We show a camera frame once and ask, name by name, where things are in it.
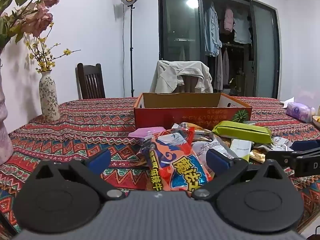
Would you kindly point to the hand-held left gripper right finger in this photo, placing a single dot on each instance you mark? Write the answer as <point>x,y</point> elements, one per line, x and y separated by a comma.
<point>218,161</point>

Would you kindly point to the pink snack packet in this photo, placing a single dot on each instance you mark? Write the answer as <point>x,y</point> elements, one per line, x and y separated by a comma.
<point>146,131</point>

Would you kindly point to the white paper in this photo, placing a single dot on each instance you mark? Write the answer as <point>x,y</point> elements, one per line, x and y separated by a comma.
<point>288,101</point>

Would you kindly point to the pale pink long hanging garment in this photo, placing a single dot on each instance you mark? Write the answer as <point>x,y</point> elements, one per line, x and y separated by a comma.
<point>225,65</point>

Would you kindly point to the yellow flower branches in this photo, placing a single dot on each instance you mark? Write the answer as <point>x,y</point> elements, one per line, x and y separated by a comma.
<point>43,65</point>

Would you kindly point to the dark wooden chair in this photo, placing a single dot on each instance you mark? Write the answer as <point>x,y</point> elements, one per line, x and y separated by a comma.
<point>91,82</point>

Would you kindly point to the white dish with yellow food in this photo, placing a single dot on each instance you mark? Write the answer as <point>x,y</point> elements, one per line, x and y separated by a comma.
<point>317,121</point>

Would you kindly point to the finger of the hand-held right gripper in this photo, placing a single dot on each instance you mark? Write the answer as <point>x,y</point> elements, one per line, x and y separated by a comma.
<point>280,156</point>
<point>306,145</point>

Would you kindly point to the orange cardboard box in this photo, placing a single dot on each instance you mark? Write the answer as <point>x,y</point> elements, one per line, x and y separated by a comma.
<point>190,116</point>

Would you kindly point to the beige jacket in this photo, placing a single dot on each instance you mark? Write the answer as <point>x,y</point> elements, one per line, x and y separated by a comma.
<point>167,77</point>

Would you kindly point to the wardrobe with hanging clothes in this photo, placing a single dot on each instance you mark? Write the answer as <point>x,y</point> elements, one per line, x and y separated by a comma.
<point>182,55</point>

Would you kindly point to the orange snack packet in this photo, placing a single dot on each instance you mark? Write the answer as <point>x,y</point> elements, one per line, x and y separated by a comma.
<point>180,165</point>

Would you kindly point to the pink flower bouquet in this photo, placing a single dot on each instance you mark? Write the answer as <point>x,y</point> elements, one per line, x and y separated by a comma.
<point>37,20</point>

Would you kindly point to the small white snack packet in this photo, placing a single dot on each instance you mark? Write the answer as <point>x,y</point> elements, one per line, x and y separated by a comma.
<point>280,142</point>

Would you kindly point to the floral ceramic vase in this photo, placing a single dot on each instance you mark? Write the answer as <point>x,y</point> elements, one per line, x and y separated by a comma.
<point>48,97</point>

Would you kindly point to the white and green snack packet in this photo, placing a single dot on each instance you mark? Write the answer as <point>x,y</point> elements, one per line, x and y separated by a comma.
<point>240,148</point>

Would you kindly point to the pale pink vase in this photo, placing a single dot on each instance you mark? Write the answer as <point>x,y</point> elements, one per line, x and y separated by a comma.
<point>5,130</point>

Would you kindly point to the red patterned tablecloth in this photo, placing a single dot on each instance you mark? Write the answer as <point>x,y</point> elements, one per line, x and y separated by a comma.
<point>75,135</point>

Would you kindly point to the grey long hanging garment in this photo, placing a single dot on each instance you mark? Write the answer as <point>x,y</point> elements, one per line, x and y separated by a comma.
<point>218,70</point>

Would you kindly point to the white hanging shirt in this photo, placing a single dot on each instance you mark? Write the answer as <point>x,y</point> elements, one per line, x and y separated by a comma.
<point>241,30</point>

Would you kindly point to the white silver snack packet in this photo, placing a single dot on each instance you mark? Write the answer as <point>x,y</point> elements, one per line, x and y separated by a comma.
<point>200,150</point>

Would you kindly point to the beige snack packet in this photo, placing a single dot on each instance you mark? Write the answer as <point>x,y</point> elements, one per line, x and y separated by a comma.
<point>197,126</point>

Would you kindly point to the gold snack packet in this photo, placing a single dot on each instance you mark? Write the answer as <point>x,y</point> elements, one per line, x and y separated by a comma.
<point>257,156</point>

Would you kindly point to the light blue hanging shirt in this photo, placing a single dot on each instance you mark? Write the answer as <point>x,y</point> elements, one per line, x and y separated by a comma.
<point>212,30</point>

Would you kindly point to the purple tissue pack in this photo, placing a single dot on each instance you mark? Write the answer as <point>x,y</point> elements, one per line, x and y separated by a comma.
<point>298,111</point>

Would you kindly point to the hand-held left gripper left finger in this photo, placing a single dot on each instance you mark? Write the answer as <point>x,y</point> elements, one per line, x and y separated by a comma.
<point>100,160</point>

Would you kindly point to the brown wooden chair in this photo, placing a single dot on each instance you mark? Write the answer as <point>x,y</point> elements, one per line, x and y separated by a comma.
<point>191,83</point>

